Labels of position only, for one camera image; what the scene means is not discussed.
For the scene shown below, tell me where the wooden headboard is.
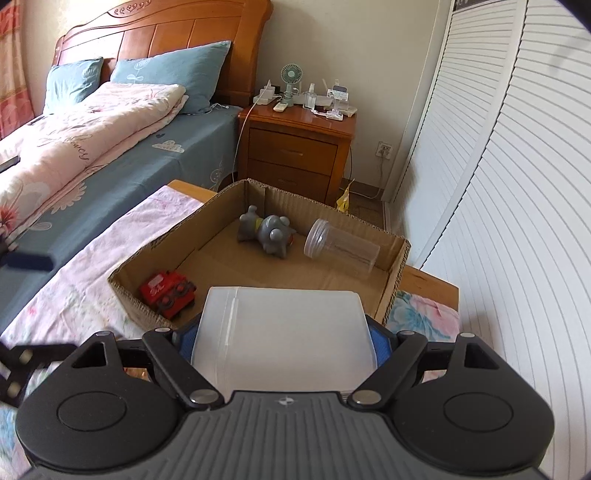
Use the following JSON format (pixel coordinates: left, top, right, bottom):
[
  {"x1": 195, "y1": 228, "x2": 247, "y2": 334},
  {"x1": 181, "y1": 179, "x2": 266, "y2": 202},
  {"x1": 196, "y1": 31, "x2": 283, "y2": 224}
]
[{"x1": 52, "y1": 0, "x2": 273, "y2": 108}]

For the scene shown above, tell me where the small blue pillow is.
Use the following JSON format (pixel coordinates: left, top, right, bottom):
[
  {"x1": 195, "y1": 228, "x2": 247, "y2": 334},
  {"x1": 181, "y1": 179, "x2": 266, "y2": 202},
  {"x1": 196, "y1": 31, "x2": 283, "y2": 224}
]
[{"x1": 43, "y1": 57, "x2": 105, "y2": 116}]

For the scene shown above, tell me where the grey toy animal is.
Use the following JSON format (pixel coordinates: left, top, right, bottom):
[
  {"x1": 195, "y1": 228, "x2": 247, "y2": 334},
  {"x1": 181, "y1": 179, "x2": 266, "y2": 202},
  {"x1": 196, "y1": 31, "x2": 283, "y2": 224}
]
[{"x1": 237, "y1": 205, "x2": 297, "y2": 263}]

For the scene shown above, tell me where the white plastic bottle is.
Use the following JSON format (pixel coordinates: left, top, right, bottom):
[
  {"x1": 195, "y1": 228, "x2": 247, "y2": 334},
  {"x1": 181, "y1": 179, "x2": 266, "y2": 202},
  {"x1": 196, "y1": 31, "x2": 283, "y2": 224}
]
[{"x1": 190, "y1": 286, "x2": 378, "y2": 394}]

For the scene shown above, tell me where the red patterned curtain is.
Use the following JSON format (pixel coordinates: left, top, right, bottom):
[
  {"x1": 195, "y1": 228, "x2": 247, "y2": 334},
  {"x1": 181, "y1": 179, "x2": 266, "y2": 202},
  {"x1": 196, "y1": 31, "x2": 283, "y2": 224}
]
[{"x1": 0, "y1": 0, "x2": 37, "y2": 140}]

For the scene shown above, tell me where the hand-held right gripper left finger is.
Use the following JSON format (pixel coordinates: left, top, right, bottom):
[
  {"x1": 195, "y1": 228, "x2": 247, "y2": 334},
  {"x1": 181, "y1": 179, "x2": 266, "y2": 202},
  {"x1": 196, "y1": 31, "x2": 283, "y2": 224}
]
[{"x1": 60, "y1": 320, "x2": 221, "y2": 411}]

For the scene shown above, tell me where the white charging cable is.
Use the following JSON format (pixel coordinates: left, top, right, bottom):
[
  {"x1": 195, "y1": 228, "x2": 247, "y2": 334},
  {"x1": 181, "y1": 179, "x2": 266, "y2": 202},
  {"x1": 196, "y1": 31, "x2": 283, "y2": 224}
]
[{"x1": 232, "y1": 102, "x2": 259, "y2": 182}]

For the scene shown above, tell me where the phone stand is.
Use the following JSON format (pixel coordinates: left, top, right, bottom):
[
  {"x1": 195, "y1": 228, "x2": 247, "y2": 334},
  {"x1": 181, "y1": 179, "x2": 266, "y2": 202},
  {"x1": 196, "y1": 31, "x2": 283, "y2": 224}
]
[{"x1": 329, "y1": 82, "x2": 350, "y2": 117}]

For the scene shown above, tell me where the floral pink cloth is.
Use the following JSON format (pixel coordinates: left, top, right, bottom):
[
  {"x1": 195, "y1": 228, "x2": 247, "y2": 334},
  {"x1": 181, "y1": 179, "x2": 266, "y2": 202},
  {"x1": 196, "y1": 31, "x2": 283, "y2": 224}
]
[{"x1": 0, "y1": 185, "x2": 462, "y2": 464}]

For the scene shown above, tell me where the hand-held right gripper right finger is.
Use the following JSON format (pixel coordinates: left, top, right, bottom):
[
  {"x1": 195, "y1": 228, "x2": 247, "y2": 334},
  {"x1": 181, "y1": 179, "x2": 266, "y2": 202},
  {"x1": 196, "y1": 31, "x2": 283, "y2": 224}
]
[{"x1": 347, "y1": 316, "x2": 504, "y2": 411}]

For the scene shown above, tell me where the pink floral quilt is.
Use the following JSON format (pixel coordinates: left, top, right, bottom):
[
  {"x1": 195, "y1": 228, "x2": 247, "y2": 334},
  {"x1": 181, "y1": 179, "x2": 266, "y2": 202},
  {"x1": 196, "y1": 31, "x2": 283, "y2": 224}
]
[{"x1": 0, "y1": 82, "x2": 189, "y2": 241}]

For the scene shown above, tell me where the wooden nightstand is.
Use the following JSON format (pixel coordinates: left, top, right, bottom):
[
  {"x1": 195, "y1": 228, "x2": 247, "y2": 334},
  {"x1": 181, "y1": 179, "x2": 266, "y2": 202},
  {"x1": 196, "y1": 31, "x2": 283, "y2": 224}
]
[{"x1": 237, "y1": 102, "x2": 358, "y2": 206}]

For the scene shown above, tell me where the yellow bag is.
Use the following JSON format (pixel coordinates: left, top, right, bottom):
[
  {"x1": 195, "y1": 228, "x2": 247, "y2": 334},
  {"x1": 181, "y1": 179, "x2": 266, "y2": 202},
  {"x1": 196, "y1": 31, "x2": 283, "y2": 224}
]
[{"x1": 335, "y1": 180, "x2": 354, "y2": 212}]

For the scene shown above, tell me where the bed with blue sheet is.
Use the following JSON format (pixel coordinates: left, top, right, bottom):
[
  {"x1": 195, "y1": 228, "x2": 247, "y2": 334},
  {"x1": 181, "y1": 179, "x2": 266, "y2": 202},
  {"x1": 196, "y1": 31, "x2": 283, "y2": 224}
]
[{"x1": 0, "y1": 107, "x2": 244, "y2": 334}]

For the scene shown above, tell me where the white louvered wardrobe door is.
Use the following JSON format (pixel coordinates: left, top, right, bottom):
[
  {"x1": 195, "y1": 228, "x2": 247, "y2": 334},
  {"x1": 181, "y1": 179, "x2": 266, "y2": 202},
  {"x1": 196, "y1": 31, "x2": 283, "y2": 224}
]
[
  {"x1": 390, "y1": 0, "x2": 529, "y2": 271},
  {"x1": 418, "y1": 0, "x2": 591, "y2": 480}
]

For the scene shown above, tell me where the clear plastic jar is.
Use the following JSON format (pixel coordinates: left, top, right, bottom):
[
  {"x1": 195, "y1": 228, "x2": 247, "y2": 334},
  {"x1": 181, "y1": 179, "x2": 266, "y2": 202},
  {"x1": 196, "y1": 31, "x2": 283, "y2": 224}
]
[{"x1": 303, "y1": 218, "x2": 382, "y2": 281}]

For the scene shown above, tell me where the large blue pillow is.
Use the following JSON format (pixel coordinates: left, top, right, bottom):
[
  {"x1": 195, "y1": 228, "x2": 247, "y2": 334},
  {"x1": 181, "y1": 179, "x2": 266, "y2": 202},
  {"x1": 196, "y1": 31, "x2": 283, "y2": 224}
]
[{"x1": 109, "y1": 41, "x2": 232, "y2": 115}]

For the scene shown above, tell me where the red toy car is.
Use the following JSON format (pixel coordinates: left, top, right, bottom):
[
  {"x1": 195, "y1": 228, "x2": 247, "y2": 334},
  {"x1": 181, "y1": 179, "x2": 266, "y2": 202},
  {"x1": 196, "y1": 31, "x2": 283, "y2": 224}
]
[{"x1": 139, "y1": 270, "x2": 199, "y2": 320}]

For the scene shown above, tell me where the cardboard box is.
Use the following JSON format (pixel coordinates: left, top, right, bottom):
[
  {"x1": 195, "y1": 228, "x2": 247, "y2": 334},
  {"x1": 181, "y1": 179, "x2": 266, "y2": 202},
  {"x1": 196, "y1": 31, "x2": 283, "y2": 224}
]
[{"x1": 107, "y1": 178, "x2": 411, "y2": 331}]

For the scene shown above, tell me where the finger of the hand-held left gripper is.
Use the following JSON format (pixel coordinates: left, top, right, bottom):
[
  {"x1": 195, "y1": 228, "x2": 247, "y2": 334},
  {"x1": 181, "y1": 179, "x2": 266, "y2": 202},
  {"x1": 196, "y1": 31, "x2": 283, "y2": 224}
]
[
  {"x1": 0, "y1": 342, "x2": 63, "y2": 408},
  {"x1": 0, "y1": 248, "x2": 54, "y2": 273}
]

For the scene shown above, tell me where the small green desk fan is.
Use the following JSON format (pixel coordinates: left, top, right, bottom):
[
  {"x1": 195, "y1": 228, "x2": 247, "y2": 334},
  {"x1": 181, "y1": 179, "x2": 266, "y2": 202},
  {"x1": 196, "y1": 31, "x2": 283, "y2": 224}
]
[{"x1": 280, "y1": 64, "x2": 304, "y2": 105}]

